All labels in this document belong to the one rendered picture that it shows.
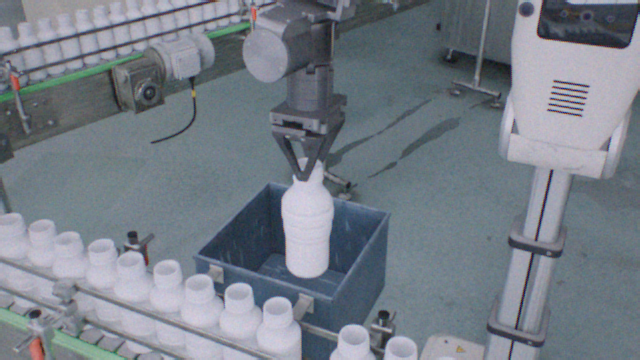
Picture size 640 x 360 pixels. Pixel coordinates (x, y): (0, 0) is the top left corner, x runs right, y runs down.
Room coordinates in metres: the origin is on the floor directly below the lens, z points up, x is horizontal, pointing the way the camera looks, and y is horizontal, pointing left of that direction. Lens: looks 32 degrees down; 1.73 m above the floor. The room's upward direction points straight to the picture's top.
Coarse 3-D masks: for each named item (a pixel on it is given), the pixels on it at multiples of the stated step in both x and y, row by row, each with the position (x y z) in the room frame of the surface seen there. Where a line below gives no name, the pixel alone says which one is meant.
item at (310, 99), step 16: (288, 80) 0.69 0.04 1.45; (304, 80) 0.67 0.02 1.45; (320, 80) 0.67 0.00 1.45; (288, 96) 0.69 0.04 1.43; (304, 96) 0.67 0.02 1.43; (320, 96) 0.67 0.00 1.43; (336, 96) 0.72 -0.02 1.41; (272, 112) 0.66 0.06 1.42; (288, 112) 0.66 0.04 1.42; (304, 112) 0.66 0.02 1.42; (320, 112) 0.66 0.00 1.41; (304, 128) 0.64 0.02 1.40
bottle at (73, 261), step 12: (60, 240) 0.75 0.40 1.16; (72, 240) 0.76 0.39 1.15; (60, 252) 0.73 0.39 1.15; (72, 252) 0.73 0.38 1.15; (84, 252) 0.75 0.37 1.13; (60, 264) 0.73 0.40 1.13; (72, 264) 0.73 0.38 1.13; (84, 264) 0.73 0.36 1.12; (60, 276) 0.72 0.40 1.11; (72, 276) 0.72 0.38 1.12; (84, 276) 0.72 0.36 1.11; (84, 300) 0.72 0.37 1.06; (84, 312) 0.72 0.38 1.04
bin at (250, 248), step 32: (224, 224) 1.07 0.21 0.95; (256, 224) 1.18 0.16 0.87; (352, 224) 1.15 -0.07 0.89; (384, 224) 1.08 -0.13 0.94; (224, 256) 1.06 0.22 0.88; (256, 256) 1.17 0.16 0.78; (352, 256) 1.15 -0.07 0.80; (384, 256) 1.11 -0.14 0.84; (224, 288) 0.95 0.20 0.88; (256, 288) 0.91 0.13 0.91; (288, 288) 0.88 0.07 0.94; (320, 288) 1.11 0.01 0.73; (352, 288) 0.93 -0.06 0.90; (320, 320) 0.85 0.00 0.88; (352, 320) 0.94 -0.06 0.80; (320, 352) 0.85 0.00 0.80
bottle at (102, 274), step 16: (112, 240) 0.74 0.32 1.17; (96, 256) 0.71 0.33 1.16; (112, 256) 0.72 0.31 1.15; (96, 272) 0.71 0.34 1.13; (112, 272) 0.71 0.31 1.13; (96, 288) 0.70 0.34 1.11; (112, 288) 0.70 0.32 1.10; (96, 304) 0.70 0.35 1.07; (112, 320) 0.70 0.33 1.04; (112, 336) 0.70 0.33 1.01
